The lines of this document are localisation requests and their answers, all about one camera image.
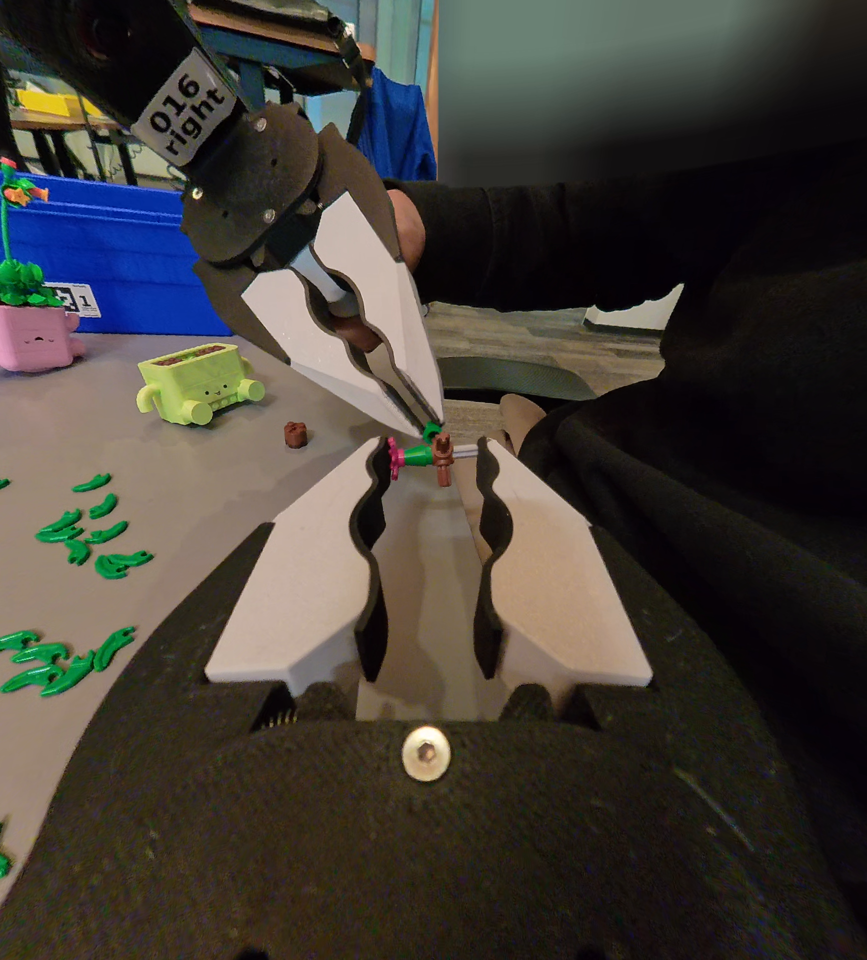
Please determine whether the wooden post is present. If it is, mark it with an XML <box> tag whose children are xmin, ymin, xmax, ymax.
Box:
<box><xmin>422</xmin><ymin>0</ymin><xmax>441</xmax><ymax>181</ymax></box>

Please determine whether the person's black jacket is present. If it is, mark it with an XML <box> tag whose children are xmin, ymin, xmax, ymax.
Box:
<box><xmin>516</xmin><ymin>135</ymin><xmax>867</xmax><ymax>960</ymax></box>

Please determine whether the blue plastic bin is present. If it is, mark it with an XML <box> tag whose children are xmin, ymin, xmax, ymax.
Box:
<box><xmin>0</xmin><ymin>168</ymin><xmax>236</xmax><ymax>337</ymax></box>

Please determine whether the person's right forearm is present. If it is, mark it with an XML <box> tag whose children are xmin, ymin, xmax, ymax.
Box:
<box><xmin>384</xmin><ymin>161</ymin><xmax>750</xmax><ymax>315</ymax></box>

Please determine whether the pink toy pot with plant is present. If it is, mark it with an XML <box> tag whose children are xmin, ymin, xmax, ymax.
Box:
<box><xmin>0</xmin><ymin>156</ymin><xmax>88</xmax><ymax>374</ymax></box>

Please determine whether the blue jacket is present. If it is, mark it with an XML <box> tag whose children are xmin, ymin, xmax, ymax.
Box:
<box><xmin>357</xmin><ymin>66</ymin><xmax>438</xmax><ymax>183</ymax></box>

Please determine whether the dark office chair seat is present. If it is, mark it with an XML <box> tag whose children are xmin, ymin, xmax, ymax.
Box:
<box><xmin>437</xmin><ymin>354</ymin><xmax>600</xmax><ymax>404</ymax></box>

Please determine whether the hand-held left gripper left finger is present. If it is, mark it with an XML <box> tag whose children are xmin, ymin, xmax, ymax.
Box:
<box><xmin>204</xmin><ymin>437</ymin><xmax>393</xmax><ymax>702</ymax></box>

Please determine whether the scatter of green toy leaves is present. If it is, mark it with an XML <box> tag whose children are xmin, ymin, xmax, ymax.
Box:
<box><xmin>0</xmin><ymin>472</ymin><xmax>157</xmax><ymax>884</ymax></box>

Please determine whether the lime green toy pot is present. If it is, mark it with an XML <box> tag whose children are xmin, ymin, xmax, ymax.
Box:
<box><xmin>135</xmin><ymin>342</ymin><xmax>267</xmax><ymax>427</ymax></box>

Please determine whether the yellow plastic bin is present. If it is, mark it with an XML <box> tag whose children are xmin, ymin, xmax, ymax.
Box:
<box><xmin>12</xmin><ymin>84</ymin><xmax>118</xmax><ymax>123</ymax></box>

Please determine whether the person's right hand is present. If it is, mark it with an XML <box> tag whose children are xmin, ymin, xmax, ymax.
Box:
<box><xmin>386</xmin><ymin>189</ymin><xmax>429</xmax><ymax>273</ymax></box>

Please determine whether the wooden top standing desk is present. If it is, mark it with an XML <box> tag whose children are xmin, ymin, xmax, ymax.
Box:
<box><xmin>189</xmin><ymin>0</ymin><xmax>376</xmax><ymax>114</ymax></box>

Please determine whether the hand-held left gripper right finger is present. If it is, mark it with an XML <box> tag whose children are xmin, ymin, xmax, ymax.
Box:
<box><xmin>473</xmin><ymin>437</ymin><xmax>656</xmax><ymax>712</ymax></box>

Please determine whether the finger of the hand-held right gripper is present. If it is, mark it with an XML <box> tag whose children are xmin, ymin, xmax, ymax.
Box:
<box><xmin>240</xmin><ymin>268</ymin><xmax>426</xmax><ymax>440</ymax></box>
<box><xmin>312</xmin><ymin>189</ymin><xmax>447</xmax><ymax>430</ymax></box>

